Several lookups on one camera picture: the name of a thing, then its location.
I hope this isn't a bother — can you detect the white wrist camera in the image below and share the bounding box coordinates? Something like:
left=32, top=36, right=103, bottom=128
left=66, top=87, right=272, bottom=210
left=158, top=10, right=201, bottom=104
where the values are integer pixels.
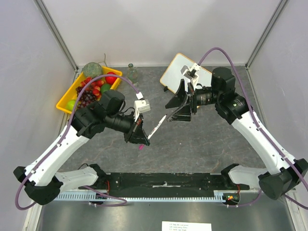
left=134, top=92, right=151, bottom=122
left=181, top=63, right=201, bottom=89

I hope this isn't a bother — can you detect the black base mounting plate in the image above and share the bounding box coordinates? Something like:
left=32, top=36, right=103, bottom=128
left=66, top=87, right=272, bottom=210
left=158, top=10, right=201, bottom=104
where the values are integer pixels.
left=91, top=172, right=249, bottom=192

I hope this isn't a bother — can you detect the white paper label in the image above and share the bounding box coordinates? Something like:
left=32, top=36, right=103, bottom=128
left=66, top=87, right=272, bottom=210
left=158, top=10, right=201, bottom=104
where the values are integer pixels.
left=161, top=221, right=212, bottom=231

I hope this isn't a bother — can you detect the purple grape bunch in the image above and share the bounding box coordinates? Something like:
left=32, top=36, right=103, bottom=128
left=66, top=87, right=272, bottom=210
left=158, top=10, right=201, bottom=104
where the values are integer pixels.
left=77, top=86, right=97, bottom=109

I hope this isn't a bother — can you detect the pink capped whiteboard marker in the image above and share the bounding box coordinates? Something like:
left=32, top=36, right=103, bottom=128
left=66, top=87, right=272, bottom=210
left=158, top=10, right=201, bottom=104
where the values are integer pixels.
left=139, top=114, right=167, bottom=150

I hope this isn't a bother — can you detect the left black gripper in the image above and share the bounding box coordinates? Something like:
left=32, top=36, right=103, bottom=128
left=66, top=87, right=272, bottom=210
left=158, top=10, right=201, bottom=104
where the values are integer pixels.
left=106, top=111, right=150, bottom=146

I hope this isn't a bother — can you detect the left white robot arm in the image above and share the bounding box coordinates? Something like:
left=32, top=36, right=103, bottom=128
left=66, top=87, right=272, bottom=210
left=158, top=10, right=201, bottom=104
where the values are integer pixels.
left=13, top=90, right=151, bottom=205

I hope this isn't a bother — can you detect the green melon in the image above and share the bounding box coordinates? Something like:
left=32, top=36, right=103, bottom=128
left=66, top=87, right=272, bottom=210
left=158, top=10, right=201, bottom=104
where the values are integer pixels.
left=82, top=62, right=103, bottom=78

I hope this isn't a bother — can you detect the clear glass bottle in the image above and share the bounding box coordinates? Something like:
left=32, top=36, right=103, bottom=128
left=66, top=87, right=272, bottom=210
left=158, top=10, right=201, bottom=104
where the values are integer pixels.
left=127, top=63, right=138, bottom=86

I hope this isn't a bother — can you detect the red apple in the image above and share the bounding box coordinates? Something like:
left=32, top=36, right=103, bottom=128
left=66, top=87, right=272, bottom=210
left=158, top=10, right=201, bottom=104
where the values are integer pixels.
left=105, top=72, right=117, bottom=85

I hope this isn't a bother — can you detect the grey slotted cable duct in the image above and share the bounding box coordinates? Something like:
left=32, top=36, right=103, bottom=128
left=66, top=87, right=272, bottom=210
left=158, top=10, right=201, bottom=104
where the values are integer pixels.
left=54, top=189, right=232, bottom=203

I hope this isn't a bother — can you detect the red strawberry cluster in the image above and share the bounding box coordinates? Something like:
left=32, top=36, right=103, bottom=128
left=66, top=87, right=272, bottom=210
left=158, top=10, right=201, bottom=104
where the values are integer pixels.
left=80, top=77, right=104, bottom=99

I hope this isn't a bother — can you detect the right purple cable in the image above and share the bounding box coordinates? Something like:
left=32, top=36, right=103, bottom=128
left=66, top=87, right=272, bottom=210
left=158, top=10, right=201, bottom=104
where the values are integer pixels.
left=197, top=47, right=308, bottom=210

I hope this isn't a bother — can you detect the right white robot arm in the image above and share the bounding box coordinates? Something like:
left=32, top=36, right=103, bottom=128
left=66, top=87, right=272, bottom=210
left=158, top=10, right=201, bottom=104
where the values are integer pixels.
left=165, top=66, right=308, bottom=200

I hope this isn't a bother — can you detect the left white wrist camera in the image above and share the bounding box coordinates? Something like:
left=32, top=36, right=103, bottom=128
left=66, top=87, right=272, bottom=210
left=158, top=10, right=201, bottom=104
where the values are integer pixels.
left=134, top=92, right=151, bottom=122

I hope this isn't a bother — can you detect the dark green lime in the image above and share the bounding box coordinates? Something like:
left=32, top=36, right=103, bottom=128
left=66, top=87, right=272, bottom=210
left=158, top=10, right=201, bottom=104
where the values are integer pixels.
left=100, top=83, right=111, bottom=94

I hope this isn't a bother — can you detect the wood framed whiteboard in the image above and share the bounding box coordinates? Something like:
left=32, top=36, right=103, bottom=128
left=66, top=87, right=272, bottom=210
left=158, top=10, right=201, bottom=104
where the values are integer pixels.
left=160, top=53, right=212, bottom=93

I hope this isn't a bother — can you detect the yellow plastic tray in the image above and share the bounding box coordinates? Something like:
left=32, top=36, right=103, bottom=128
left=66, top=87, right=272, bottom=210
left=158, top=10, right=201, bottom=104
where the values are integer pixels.
left=56, top=66, right=123, bottom=114

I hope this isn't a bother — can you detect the light green apple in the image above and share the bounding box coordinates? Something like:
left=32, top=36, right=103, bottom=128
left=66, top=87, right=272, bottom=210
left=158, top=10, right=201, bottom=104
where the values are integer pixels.
left=65, top=100, right=79, bottom=112

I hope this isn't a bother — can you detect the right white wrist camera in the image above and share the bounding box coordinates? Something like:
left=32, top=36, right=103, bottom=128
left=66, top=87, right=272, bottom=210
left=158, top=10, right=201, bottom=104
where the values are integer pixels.
left=181, top=63, right=201, bottom=89

